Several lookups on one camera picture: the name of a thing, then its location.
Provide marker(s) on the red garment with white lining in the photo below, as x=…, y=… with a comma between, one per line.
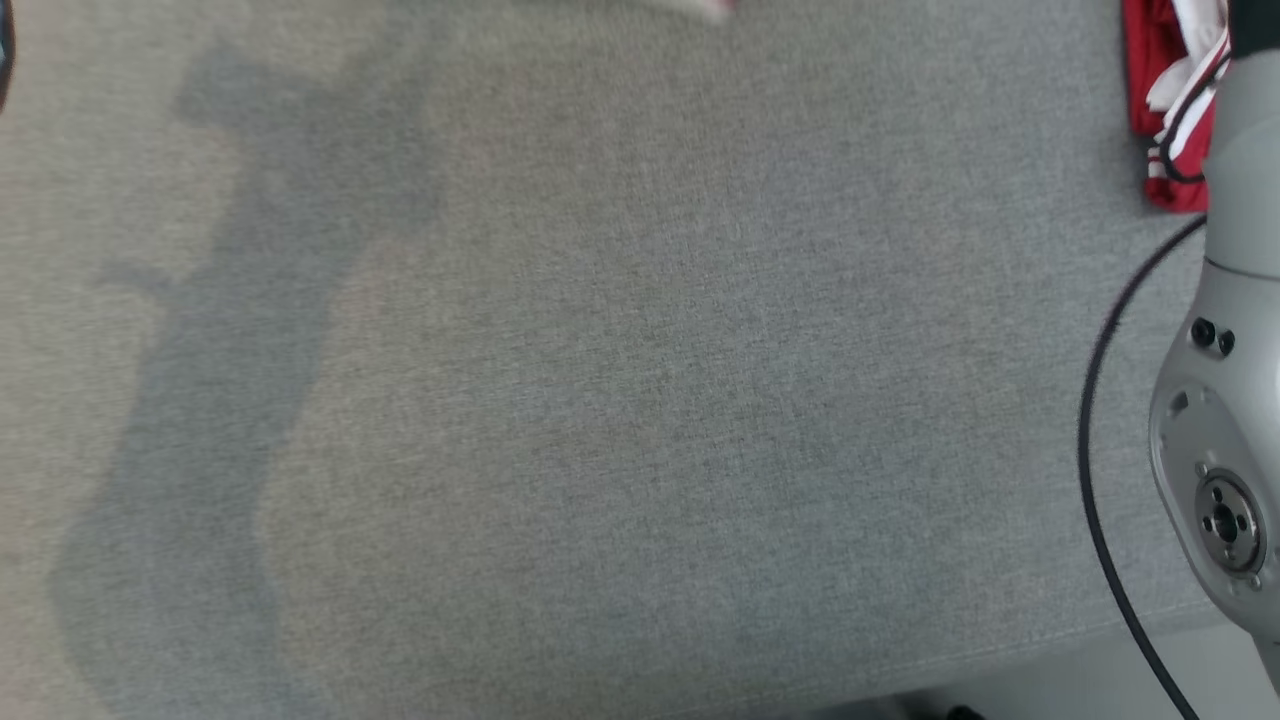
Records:
x=1150, y=90

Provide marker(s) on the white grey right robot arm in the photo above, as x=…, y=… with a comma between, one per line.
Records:
x=1240, y=400

